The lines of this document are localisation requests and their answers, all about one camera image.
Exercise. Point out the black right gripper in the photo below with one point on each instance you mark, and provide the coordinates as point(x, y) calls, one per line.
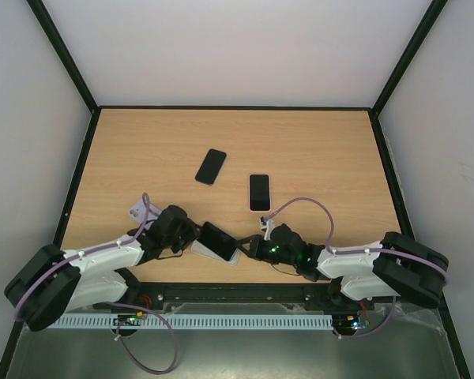
point(257, 247)

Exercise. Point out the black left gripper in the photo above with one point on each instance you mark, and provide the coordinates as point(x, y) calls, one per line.
point(192, 232)

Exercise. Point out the beige phone case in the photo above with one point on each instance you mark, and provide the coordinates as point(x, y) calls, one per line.
point(200, 249)

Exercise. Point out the green-edged black phone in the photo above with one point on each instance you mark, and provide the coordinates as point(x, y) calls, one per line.
point(217, 241)

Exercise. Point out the blue-edged black phone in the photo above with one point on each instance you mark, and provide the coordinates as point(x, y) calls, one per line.
point(259, 192)

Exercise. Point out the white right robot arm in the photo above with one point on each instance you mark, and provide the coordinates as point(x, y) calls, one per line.
point(395, 266)

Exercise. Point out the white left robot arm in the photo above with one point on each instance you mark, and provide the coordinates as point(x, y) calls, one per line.
point(55, 281)

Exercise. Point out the lilac phone case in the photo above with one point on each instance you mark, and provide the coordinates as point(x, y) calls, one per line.
point(138, 211)

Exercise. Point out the black phone far centre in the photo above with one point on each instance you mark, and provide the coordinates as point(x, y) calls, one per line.
point(210, 167)

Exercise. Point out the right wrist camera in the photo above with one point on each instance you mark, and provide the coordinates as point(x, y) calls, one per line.
point(267, 225)

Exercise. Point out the black front frame rail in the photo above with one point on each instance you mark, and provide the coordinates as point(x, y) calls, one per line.
point(311, 296)

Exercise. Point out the white slotted cable duct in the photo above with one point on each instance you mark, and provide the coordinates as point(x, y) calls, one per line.
point(195, 322)

